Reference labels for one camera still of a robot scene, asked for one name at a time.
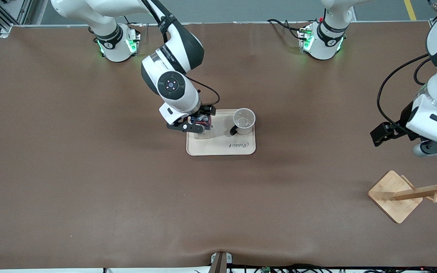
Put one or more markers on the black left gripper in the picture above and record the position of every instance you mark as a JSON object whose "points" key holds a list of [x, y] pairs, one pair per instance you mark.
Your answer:
{"points": [[403, 120]]}

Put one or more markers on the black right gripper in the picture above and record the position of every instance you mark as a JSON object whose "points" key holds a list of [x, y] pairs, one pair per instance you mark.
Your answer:
{"points": [[205, 112]]}

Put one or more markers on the blue milk carton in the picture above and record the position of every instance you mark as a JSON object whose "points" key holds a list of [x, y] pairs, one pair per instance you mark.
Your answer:
{"points": [[202, 134]]}

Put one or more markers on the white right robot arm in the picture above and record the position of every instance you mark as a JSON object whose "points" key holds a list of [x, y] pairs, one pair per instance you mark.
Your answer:
{"points": [[173, 53]]}

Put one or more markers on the cream rectangular tray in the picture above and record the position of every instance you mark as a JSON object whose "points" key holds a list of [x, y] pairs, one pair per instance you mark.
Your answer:
{"points": [[222, 148]]}

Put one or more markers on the wooden mug stand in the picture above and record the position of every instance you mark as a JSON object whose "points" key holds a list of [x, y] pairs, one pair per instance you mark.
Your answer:
{"points": [[393, 197]]}

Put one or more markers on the metal table clamp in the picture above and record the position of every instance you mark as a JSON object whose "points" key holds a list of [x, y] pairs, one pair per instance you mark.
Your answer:
{"points": [[220, 261]]}

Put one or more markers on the small green circuit board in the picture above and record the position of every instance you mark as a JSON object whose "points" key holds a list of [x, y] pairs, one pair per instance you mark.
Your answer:
{"points": [[266, 270]]}

